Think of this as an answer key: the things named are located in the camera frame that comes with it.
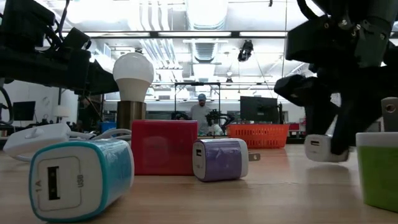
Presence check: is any small black background monitor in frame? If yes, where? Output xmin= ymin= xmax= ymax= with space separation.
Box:
xmin=12 ymin=100 xmax=37 ymax=122

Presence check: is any purple white USB charger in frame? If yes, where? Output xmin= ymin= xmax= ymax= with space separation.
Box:
xmin=192 ymin=138 xmax=261 ymax=183

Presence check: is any black computer monitor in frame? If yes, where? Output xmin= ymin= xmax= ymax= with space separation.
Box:
xmin=239 ymin=95 xmax=280 ymax=124

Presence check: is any teal white USB charger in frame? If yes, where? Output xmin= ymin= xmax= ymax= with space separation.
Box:
xmin=29 ymin=138 xmax=135 ymax=223

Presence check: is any green white USB charger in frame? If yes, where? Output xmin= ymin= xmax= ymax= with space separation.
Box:
xmin=355 ymin=131 xmax=398 ymax=214

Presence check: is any silver ventilation duct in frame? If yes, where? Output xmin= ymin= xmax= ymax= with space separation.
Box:
xmin=185 ymin=0 xmax=229 ymax=31

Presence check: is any thin black hanging cable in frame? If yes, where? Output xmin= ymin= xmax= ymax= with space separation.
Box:
xmin=0 ymin=83 xmax=15 ymax=126

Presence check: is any white lamp cord with switch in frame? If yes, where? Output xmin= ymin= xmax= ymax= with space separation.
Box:
xmin=2 ymin=123 xmax=133 ymax=163

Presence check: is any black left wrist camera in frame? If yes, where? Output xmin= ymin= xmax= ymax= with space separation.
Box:
xmin=0 ymin=0 xmax=57 ymax=49

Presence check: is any person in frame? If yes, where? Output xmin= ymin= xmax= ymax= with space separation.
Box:
xmin=189 ymin=93 xmax=216 ymax=135

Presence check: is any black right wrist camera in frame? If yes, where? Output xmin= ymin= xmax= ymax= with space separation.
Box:
xmin=285 ymin=17 xmax=359 ymax=68

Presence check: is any black overhead rig bar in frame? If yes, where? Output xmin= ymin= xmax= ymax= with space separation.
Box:
xmin=83 ymin=30 xmax=289 ymax=39

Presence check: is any grey metal bracket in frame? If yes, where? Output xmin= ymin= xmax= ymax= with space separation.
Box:
xmin=381 ymin=96 xmax=398 ymax=132

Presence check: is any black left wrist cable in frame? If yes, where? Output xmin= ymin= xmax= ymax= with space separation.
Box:
xmin=46 ymin=0 xmax=72 ymax=47

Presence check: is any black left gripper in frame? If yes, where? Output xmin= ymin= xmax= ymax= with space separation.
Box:
xmin=0 ymin=27 xmax=119 ymax=96

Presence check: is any white bulb brass lamp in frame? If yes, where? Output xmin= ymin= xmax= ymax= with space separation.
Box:
xmin=112 ymin=52 xmax=155 ymax=139

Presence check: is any red multiport USB charger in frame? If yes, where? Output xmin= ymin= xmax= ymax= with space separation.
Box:
xmin=131 ymin=119 xmax=199 ymax=177

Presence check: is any orange plastic basket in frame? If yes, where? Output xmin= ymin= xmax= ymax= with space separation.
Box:
xmin=226 ymin=123 xmax=290 ymax=149

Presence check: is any white lampshade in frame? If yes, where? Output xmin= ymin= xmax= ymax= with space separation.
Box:
xmin=53 ymin=105 xmax=72 ymax=119

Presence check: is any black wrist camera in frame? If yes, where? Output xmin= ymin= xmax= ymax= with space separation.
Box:
xmin=285 ymin=17 xmax=359 ymax=68
xmin=0 ymin=0 xmax=57 ymax=49

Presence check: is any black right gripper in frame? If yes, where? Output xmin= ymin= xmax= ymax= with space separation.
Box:
xmin=274 ymin=0 xmax=398 ymax=156

